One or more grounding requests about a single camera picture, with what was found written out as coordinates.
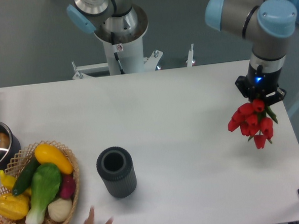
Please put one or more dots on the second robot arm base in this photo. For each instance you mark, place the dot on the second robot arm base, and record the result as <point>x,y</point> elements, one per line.
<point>112,21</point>

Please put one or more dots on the white onion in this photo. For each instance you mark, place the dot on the white onion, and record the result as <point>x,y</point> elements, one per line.
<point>60,209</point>

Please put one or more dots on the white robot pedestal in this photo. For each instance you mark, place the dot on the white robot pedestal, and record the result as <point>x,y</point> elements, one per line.
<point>128,57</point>

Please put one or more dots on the yellow corn cob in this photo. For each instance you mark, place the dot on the yellow corn cob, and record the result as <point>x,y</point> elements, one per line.
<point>14,207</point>

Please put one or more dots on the woven wicker basket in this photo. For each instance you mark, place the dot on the woven wicker basket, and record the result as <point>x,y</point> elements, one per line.
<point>22,158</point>

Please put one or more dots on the red radish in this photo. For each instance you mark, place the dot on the red radish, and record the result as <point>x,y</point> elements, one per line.
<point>68,187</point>

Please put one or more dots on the green bok choy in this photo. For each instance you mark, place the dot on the green bok choy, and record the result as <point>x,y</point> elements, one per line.
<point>45,186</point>

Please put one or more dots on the small yellow gourd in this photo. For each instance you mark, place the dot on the small yellow gourd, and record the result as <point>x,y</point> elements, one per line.
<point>7,181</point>

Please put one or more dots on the yellow squash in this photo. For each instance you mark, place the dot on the yellow squash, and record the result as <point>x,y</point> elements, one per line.
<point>46,153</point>

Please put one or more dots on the dark green cucumber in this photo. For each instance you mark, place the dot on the dark green cucumber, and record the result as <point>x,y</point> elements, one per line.
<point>24,180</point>

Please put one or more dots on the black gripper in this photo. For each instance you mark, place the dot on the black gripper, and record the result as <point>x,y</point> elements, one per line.
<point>261,84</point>

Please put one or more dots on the dark grey ribbed vase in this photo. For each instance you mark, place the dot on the dark grey ribbed vase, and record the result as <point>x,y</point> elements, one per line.
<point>115,167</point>

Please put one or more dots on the red tulip bouquet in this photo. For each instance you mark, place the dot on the red tulip bouquet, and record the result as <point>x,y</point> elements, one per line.
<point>255,120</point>

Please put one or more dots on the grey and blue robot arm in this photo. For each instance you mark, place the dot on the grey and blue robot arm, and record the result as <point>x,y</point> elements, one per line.
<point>268,24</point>

